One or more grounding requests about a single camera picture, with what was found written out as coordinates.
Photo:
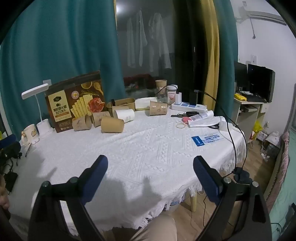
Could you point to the black pen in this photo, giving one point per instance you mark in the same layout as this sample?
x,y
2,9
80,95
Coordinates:
x,y
27,150

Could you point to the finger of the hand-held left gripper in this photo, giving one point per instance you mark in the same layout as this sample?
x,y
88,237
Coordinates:
x,y
8,141

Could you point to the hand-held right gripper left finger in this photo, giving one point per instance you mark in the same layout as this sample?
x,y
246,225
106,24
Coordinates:
x,y
98,176

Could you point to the white desk lamp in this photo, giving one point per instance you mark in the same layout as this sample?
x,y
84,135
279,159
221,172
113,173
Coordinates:
x,y
38,97

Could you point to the black car key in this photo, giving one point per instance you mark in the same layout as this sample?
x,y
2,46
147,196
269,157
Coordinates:
x,y
187,114

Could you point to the black computer monitor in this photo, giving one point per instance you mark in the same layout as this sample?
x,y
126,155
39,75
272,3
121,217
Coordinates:
x,y
260,81

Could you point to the teal curtain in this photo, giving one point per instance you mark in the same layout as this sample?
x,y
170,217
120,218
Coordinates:
x,y
57,53
229,46

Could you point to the brown printed paper cup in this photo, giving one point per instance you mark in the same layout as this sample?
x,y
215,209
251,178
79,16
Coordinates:
x,y
158,107
82,122
100,117

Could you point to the yellow packet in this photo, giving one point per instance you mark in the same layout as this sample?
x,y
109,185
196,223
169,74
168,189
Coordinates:
x,y
240,96

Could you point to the hanging white clothes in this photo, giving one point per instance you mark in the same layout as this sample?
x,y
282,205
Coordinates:
x,y
148,44

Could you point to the white tube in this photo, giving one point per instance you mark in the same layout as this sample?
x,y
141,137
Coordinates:
x,y
201,115

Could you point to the black power adapter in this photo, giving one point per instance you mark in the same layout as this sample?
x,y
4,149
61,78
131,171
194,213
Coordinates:
x,y
194,97

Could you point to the blue and white card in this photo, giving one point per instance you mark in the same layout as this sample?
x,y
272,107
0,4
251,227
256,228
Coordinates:
x,y
207,139

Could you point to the yellow curtain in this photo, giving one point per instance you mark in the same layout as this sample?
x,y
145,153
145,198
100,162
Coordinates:
x,y
211,51

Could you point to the person's beige trouser leg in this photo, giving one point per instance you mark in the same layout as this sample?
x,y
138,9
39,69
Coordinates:
x,y
157,227

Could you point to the yellow plastic bag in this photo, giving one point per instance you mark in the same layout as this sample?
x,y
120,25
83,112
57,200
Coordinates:
x,y
256,129

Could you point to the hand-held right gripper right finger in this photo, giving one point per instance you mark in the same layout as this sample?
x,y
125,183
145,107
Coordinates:
x,y
205,178

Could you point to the white printed mug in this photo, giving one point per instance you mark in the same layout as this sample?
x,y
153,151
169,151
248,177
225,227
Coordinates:
x,y
30,134

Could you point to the pink patterned blanket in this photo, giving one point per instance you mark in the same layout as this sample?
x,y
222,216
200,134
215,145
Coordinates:
x,y
281,166

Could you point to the white tissue box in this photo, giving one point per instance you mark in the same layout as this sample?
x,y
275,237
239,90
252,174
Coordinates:
x,y
145,103

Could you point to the clear jar pink label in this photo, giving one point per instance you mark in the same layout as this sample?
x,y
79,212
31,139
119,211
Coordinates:
x,y
171,93

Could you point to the beige computer desk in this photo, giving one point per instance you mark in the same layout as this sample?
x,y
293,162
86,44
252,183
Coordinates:
x,y
249,113

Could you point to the white paper leaflet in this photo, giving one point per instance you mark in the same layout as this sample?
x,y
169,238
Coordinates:
x,y
205,122

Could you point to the brown cracker box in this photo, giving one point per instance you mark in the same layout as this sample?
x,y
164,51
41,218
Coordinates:
x,y
76,102

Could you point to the white power strip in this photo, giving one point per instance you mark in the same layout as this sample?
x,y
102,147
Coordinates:
x,y
188,106

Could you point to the white air conditioner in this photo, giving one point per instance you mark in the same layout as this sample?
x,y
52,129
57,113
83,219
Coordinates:
x,y
259,14

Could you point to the person's left hand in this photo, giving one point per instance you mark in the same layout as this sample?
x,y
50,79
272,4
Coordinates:
x,y
3,197

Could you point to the white charger plug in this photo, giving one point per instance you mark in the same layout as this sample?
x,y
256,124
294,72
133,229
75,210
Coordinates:
x,y
178,97

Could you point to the brown cardboard tray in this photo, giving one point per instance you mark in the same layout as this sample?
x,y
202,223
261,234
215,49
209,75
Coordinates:
x,y
121,103

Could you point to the plain brown paper cup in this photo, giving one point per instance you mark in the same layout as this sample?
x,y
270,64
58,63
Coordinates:
x,y
112,125

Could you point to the tan rubber band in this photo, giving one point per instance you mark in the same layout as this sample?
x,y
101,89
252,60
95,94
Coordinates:
x,y
181,125

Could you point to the brown paper cup white rim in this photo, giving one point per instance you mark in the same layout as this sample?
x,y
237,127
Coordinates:
x,y
161,87

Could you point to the pink round object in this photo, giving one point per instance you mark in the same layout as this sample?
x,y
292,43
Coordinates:
x,y
185,119

